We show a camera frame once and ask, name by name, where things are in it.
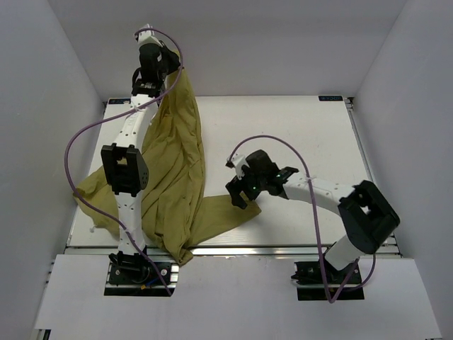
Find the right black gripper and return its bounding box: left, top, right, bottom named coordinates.
left=226, top=164, right=266, bottom=210

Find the blue corner label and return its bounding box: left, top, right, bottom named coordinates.
left=108, top=98, right=130, bottom=105
left=318, top=95, right=343, bottom=102

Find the aluminium right side rail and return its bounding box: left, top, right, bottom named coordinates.
left=345, top=97, right=401, bottom=249

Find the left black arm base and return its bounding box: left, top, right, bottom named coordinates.
left=104, top=253, right=179, bottom=298

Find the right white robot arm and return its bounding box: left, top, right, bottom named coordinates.
left=226, top=149, right=401, bottom=283

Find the aluminium rail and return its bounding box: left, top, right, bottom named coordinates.
left=345, top=97, right=401, bottom=249
left=64, top=244, right=401, bottom=257

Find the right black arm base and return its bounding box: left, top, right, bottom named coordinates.
left=291, top=261, right=365, bottom=301

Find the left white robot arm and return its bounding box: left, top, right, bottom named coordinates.
left=101, top=31, right=180, bottom=257

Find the right blue corner label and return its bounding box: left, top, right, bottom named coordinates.
left=318, top=95, right=343, bottom=102

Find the olive green jacket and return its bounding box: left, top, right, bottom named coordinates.
left=73, top=65, right=262, bottom=267

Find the left blue corner label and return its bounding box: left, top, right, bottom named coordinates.
left=108, top=98, right=130, bottom=105

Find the aluminium front rail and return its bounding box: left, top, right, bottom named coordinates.
left=64, top=244, right=401, bottom=257

